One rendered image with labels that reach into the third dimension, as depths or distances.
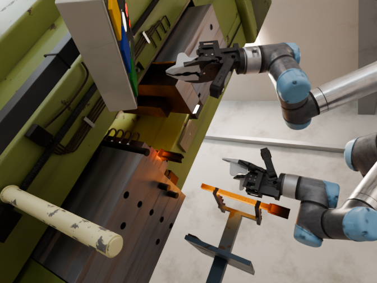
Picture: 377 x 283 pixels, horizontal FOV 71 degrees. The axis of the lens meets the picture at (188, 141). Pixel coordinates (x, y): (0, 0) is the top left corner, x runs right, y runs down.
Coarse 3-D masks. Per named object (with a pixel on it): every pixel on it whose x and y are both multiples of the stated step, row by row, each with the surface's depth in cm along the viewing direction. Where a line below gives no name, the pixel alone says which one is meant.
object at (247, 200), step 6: (204, 186) 135; (210, 186) 135; (222, 192) 132; (228, 192) 131; (234, 198) 130; (240, 198) 128; (246, 198) 127; (252, 204) 126; (264, 204) 124; (270, 204) 122; (276, 204) 123; (270, 210) 122; (276, 210) 122; (282, 210) 122; (288, 210) 121; (282, 216) 120
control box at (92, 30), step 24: (72, 0) 44; (96, 0) 44; (120, 0) 65; (72, 24) 48; (96, 24) 48; (96, 48) 53; (120, 48) 56; (96, 72) 60; (120, 72) 61; (120, 96) 68
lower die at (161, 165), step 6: (108, 138) 112; (120, 138) 109; (132, 144) 104; (138, 144) 102; (144, 144) 102; (150, 150) 105; (156, 150) 110; (150, 156) 106; (156, 156) 109; (156, 162) 110; (162, 162) 113; (162, 168) 114
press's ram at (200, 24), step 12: (192, 12) 132; (204, 12) 127; (180, 24) 130; (192, 24) 126; (204, 24) 126; (216, 24) 136; (168, 36) 128; (180, 36) 124; (192, 36) 120; (204, 36) 128; (216, 36) 137; (168, 48) 122; (180, 48) 118; (192, 48) 121; (156, 60) 121; (168, 60) 117; (192, 84) 125; (204, 84) 134; (204, 96) 135
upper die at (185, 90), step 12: (156, 72) 124; (144, 84) 123; (156, 84) 119; (168, 84) 116; (180, 84) 116; (144, 96) 132; (156, 96) 127; (168, 96) 123; (180, 96) 119; (192, 96) 126; (180, 108) 128; (192, 108) 128
